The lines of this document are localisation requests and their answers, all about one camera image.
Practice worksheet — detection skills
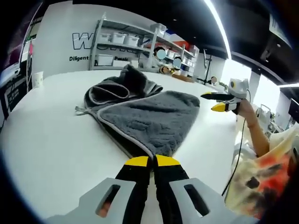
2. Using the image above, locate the grey plush towel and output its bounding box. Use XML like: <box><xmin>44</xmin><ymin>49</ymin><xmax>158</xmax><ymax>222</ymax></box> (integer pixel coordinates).
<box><xmin>74</xmin><ymin>63</ymin><xmax>201</xmax><ymax>162</ymax></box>

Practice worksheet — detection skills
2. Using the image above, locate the person's right hand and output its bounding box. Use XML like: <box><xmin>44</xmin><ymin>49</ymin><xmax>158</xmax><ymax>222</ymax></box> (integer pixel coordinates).
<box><xmin>236</xmin><ymin>99</ymin><xmax>257</xmax><ymax>128</ymax></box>

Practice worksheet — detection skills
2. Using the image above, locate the black tripod stand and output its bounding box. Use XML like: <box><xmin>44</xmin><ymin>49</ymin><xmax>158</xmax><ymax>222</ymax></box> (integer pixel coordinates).
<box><xmin>196</xmin><ymin>48</ymin><xmax>214</xmax><ymax>86</ymax></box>

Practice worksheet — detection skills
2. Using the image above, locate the white machine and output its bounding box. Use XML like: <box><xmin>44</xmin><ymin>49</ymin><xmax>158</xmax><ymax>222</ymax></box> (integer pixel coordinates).
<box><xmin>256</xmin><ymin>104</ymin><xmax>278</xmax><ymax>133</ymax></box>

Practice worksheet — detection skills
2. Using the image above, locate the wooden tray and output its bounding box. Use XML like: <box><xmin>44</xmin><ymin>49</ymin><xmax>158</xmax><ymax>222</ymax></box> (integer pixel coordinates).
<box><xmin>171</xmin><ymin>72</ymin><xmax>196</xmax><ymax>83</ymax></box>

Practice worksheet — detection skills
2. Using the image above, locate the white chair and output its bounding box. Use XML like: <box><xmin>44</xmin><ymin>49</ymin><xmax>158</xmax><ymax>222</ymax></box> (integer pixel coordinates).
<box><xmin>233</xmin><ymin>139</ymin><xmax>257</xmax><ymax>167</ymax></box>

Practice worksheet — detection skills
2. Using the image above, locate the ceiling light strip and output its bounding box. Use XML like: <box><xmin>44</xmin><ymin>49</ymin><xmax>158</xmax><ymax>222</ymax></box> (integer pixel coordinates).
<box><xmin>279</xmin><ymin>82</ymin><xmax>299</xmax><ymax>89</ymax></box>
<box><xmin>202</xmin><ymin>0</ymin><xmax>234</xmax><ymax>61</ymax></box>

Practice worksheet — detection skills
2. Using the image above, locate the black monitor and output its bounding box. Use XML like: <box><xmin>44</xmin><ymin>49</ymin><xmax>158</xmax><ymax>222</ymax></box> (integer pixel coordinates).
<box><xmin>288</xmin><ymin>98</ymin><xmax>299</xmax><ymax>117</ymax></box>

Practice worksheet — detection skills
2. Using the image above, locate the ceiling air conditioner vent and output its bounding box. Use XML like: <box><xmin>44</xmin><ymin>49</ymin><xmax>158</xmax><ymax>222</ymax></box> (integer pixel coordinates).
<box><xmin>268</xmin><ymin>13</ymin><xmax>294</xmax><ymax>49</ymax></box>

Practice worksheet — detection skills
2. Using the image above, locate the operator in patterned shirt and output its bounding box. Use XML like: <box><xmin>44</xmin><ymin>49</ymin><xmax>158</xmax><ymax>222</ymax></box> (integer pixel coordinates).
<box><xmin>225</xmin><ymin>127</ymin><xmax>299</xmax><ymax>220</ymax></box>

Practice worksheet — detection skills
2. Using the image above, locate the grey metal storage shelf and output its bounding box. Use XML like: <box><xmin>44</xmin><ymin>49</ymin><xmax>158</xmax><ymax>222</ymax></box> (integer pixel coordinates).
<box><xmin>89</xmin><ymin>13</ymin><xmax>199</xmax><ymax>78</ymax></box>

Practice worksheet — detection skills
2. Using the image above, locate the group of white storage bins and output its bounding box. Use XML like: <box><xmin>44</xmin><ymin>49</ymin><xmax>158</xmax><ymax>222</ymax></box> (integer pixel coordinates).
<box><xmin>94</xmin><ymin>31</ymin><xmax>196</xmax><ymax>77</ymax></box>

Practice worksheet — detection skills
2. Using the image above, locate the white paper cup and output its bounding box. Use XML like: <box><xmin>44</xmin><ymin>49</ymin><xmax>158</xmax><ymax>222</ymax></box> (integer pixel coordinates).
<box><xmin>34</xmin><ymin>71</ymin><xmax>45</xmax><ymax>88</ymax></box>

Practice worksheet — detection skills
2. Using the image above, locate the black printed board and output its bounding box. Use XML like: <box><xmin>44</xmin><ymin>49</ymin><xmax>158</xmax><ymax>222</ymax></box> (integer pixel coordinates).
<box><xmin>0</xmin><ymin>78</ymin><xmax>31</xmax><ymax>121</ymax></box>

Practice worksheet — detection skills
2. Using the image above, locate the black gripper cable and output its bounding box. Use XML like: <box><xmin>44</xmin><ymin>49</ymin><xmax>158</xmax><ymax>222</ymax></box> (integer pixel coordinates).
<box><xmin>221</xmin><ymin>115</ymin><xmax>246</xmax><ymax>197</ymax></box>

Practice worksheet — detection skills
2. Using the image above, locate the large dark wall screen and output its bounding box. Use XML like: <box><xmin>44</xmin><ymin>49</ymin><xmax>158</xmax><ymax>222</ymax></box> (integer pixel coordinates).
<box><xmin>4</xmin><ymin>4</ymin><xmax>44</xmax><ymax>70</ymax></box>

